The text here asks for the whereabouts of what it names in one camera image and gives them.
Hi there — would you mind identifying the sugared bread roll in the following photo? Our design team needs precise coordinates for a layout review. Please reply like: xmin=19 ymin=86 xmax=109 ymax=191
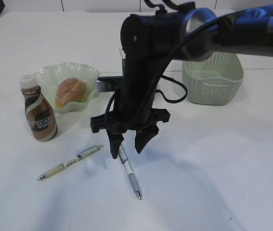
xmin=55 ymin=78 xmax=88 ymax=109

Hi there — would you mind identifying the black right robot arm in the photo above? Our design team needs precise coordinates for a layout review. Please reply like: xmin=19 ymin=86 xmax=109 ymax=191
xmin=91 ymin=0 xmax=273 ymax=158

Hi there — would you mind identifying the green wavy glass plate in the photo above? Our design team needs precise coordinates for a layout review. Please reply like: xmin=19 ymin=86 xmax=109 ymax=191
xmin=33 ymin=62 xmax=100 ymax=114

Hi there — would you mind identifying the cream pen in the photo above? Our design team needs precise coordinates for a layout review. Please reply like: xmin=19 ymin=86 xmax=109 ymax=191
xmin=37 ymin=144 xmax=103 ymax=180

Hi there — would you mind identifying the brown Nescafe coffee bottle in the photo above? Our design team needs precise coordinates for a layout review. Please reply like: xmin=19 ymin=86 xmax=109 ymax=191
xmin=19 ymin=75 xmax=58 ymax=141

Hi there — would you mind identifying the green woven plastic basket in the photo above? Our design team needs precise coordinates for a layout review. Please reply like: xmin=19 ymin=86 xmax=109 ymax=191
xmin=182 ymin=52 xmax=244 ymax=105

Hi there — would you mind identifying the clear plastic ruler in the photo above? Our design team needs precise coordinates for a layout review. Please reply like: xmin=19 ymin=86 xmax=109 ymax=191
xmin=119 ymin=48 xmax=126 ymax=59

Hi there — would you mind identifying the grey pen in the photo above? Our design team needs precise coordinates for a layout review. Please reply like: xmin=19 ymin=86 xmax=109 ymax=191
xmin=118 ymin=144 xmax=143 ymax=200

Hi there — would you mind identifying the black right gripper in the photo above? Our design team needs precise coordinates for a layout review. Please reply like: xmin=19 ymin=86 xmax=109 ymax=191
xmin=91 ymin=91 xmax=170 ymax=159

